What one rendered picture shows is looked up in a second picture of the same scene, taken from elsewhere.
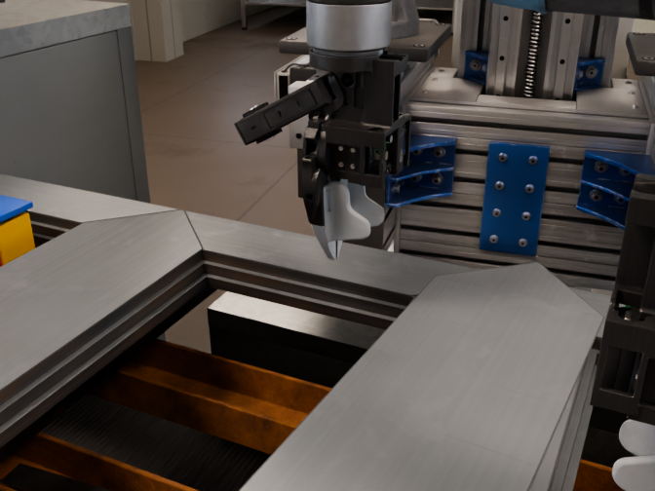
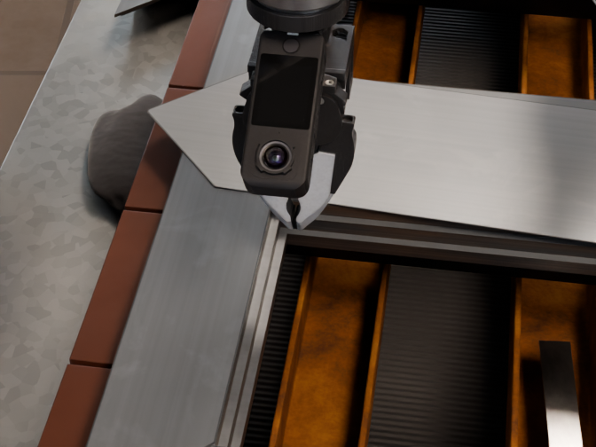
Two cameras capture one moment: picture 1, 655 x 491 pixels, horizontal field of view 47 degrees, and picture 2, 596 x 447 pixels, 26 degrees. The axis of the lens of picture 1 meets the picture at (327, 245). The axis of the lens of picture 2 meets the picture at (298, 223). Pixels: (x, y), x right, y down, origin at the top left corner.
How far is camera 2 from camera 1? 120 cm
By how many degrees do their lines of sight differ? 84
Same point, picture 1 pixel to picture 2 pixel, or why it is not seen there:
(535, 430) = (472, 102)
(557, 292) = (222, 95)
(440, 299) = not seen: hidden behind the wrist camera
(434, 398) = (462, 160)
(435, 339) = (360, 170)
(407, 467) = (561, 163)
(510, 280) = (203, 128)
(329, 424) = (537, 217)
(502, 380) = (410, 123)
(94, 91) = not seen: outside the picture
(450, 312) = not seen: hidden behind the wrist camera
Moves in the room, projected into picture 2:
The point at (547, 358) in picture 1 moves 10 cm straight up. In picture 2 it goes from (359, 98) to (364, 8)
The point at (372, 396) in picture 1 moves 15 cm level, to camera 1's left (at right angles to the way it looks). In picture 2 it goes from (481, 198) to (556, 322)
